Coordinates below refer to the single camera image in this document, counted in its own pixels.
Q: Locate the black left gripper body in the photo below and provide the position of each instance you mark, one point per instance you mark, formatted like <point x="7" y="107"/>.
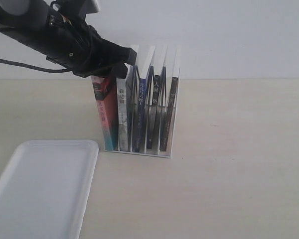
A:
<point x="59" y="32"/>

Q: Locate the black spine thin book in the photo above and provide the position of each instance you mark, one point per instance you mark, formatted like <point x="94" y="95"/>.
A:
<point x="157" y="78"/>

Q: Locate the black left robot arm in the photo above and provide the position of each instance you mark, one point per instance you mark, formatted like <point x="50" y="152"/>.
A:
<point x="59" y="31"/>

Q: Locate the blue moon cover book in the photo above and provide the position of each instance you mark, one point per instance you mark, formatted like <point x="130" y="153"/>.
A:
<point x="143" y="78"/>

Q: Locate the pink red spine book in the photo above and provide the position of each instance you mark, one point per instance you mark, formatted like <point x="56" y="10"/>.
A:
<point x="105" y="91"/>

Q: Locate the grey white cat book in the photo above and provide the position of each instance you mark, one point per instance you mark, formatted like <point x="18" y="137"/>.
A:
<point x="125" y="97"/>

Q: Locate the dark brown gold book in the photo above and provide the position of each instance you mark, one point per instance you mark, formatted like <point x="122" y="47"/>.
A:
<point x="171" y="88"/>

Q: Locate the white plastic tray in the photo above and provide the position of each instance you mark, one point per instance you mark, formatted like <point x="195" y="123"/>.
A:
<point x="44" y="189"/>

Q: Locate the white wire book rack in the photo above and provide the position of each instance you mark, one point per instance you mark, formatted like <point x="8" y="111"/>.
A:
<point x="155" y="151"/>

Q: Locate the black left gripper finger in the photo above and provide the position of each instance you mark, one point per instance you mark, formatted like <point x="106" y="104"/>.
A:
<point x="119" y="70"/>
<point x="112" y="54"/>

